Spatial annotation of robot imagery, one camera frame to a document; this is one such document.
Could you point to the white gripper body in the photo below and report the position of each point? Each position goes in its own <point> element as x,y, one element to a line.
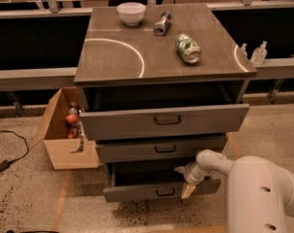
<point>189,177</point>

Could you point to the grey bottom drawer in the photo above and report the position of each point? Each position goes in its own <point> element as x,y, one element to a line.
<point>145,180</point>

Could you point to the grey drawer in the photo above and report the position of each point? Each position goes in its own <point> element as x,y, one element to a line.
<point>145,180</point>
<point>163,122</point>
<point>160,148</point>

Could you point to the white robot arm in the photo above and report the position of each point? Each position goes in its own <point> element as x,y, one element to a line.
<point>260,194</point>

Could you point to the grey middle drawer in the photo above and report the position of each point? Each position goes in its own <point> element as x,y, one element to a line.
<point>160,148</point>

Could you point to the grey top drawer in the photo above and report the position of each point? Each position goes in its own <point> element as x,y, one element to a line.
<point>163,122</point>

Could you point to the grey drawer cabinet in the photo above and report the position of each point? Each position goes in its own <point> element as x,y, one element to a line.
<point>130,68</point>

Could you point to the open cardboard box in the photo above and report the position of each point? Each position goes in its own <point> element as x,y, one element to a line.
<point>64,153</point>

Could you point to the red snack packet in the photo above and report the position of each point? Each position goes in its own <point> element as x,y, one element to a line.
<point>72,133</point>

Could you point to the red round fruit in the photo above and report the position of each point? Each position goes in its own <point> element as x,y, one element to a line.
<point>71,119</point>

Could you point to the green white soda can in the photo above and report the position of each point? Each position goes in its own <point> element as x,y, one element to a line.
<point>188,49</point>

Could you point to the small clear spray bottle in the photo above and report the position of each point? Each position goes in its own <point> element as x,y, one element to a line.
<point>243,48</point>

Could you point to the clear pump bottle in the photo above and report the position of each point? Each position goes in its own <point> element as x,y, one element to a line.
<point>259,54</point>

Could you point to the blue silver slim can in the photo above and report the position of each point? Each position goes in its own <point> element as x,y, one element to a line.
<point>161,26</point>

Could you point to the white ceramic bowl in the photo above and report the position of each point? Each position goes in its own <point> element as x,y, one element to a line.
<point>131,13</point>

